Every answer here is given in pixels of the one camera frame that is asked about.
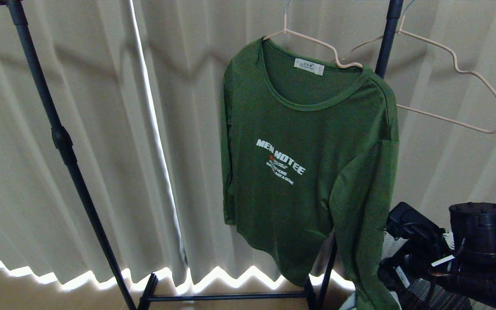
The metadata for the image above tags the beige curtain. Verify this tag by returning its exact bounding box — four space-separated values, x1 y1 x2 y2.
0 0 496 293

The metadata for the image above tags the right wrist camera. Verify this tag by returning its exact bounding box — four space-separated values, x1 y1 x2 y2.
386 201 446 255

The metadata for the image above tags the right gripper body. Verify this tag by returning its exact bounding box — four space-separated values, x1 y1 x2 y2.
378 252 446 298

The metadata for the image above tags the green long-sleeved shirt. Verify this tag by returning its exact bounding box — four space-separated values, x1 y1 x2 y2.
220 38 400 310

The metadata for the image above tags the pink clothes hanger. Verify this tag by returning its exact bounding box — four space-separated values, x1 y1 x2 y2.
263 0 363 69
341 0 496 134

